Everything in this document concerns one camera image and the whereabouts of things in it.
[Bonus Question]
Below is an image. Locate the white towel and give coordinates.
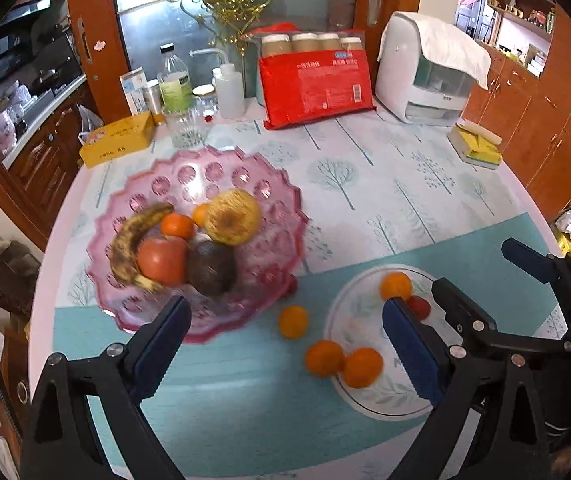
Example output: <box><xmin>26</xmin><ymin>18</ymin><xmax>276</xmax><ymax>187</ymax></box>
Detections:
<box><xmin>413</xmin><ymin>12</ymin><xmax>492</xmax><ymax>90</ymax></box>

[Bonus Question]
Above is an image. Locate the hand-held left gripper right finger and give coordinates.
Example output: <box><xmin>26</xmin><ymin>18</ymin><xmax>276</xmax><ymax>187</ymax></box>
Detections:
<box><xmin>383</xmin><ymin>297</ymin><xmax>552</xmax><ymax>480</ymax></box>

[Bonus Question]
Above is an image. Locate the clear hanging plastic bag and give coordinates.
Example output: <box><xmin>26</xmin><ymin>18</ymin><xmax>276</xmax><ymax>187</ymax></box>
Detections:
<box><xmin>76</xmin><ymin>104</ymin><xmax>103</xmax><ymax>143</ymax></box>

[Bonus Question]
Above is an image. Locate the small metal can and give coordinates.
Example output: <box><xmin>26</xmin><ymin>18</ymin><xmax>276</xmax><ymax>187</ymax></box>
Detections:
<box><xmin>142</xmin><ymin>79</ymin><xmax>164</xmax><ymax>127</ymax></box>

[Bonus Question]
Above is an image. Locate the brown sliding door handle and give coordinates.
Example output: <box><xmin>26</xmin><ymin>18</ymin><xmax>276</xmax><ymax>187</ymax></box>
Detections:
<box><xmin>76</xmin><ymin>15</ymin><xmax>93</xmax><ymax>81</ymax></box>

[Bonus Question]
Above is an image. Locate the dark wooden entry door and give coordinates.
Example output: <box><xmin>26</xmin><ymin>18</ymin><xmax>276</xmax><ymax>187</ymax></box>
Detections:
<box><xmin>455</xmin><ymin>0</ymin><xmax>496</xmax><ymax>46</ymax></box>

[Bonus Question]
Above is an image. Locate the clear bottle black cap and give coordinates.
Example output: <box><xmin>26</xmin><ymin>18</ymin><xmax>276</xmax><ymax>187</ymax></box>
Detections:
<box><xmin>158</xmin><ymin>43</ymin><xmax>191</xmax><ymax>113</ymax></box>

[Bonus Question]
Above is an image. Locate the spotted ripe banana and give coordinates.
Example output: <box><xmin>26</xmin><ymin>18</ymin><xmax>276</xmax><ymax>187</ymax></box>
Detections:
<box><xmin>110</xmin><ymin>203</ymin><xmax>176</xmax><ymax>293</ymax></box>

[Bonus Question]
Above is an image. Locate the yellow tin box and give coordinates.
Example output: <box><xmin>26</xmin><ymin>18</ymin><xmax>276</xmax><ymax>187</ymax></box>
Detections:
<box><xmin>78</xmin><ymin>112</ymin><xmax>156</xmax><ymax>168</ymax></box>

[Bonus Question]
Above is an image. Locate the clear drinking glass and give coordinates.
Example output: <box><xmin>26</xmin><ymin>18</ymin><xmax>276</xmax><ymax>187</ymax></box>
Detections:
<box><xmin>162</xmin><ymin>105</ymin><xmax>211</xmax><ymax>149</ymax></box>

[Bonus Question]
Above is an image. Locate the dark avocado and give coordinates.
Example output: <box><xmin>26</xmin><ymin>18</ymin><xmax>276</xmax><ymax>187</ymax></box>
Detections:
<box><xmin>186</xmin><ymin>240</ymin><xmax>238</xmax><ymax>297</ymax></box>

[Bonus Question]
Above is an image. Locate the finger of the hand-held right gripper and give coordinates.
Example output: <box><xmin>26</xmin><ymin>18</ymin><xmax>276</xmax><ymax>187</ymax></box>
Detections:
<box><xmin>501</xmin><ymin>238</ymin><xmax>571</xmax><ymax>321</ymax></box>
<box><xmin>431</xmin><ymin>277</ymin><xmax>571</xmax><ymax>360</ymax></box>

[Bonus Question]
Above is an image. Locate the wooden wall cabinet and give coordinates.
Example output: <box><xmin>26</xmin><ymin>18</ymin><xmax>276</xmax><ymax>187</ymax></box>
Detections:
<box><xmin>458</xmin><ymin>0</ymin><xmax>571</xmax><ymax>221</ymax></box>

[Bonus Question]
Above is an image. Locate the small glass jar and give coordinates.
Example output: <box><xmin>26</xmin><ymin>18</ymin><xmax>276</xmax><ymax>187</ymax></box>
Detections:
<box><xmin>192</xmin><ymin>85</ymin><xmax>217</xmax><ymax>121</ymax></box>

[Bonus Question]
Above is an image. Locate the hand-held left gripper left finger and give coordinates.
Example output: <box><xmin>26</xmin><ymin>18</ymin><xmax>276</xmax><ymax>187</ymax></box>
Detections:
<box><xmin>18</xmin><ymin>295</ymin><xmax>192</xmax><ymax>480</ymax></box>

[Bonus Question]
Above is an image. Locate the yellow pear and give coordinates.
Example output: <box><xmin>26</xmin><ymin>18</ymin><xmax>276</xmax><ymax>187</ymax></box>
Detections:
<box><xmin>205</xmin><ymin>189</ymin><xmax>262</xmax><ymax>247</ymax></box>

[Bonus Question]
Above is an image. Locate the white countertop appliance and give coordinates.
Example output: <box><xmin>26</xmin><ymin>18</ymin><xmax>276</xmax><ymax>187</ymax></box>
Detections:
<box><xmin>375</xmin><ymin>11</ymin><xmax>469</xmax><ymax>127</ymax></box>

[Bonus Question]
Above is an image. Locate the yellow tissue pack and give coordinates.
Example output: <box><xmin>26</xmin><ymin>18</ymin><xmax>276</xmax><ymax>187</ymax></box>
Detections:
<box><xmin>448</xmin><ymin>121</ymin><xmax>503</xmax><ymax>168</ymax></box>

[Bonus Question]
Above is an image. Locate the wooden kitchen cabinet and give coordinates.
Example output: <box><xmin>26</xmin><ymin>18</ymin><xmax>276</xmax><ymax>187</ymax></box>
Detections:
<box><xmin>2</xmin><ymin>80</ymin><xmax>111</xmax><ymax>191</ymax></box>

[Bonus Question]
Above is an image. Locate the tree print tablecloth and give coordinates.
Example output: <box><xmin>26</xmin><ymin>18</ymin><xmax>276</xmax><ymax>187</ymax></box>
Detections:
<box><xmin>28</xmin><ymin>100</ymin><xmax>571</xmax><ymax>480</ymax></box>

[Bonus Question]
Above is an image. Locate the white blue carton box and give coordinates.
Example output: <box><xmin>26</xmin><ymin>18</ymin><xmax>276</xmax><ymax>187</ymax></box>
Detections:
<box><xmin>119</xmin><ymin>66</ymin><xmax>148</xmax><ymax>115</ymax></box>

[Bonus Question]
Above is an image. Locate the pink glass fruit bowl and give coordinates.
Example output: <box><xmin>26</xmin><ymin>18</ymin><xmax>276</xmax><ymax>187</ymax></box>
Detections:
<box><xmin>86</xmin><ymin>145</ymin><xmax>310</xmax><ymax>345</ymax></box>

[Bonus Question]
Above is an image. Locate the white squeeze wash bottle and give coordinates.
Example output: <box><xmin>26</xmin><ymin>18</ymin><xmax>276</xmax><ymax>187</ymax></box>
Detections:
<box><xmin>189</xmin><ymin>48</ymin><xmax>246</xmax><ymax>120</ymax></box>

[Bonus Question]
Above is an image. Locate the red apple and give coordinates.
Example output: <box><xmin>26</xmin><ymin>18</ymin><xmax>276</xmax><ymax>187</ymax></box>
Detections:
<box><xmin>136</xmin><ymin>235</ymin><xmax>189</xmax><ymax>283</ymax></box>

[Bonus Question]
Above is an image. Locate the red paper cup package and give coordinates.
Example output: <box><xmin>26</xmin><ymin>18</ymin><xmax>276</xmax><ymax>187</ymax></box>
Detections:
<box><xmin>245</xmin><ymin>22</ymin><xmax>377</xmax><ymax>131</ymax></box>

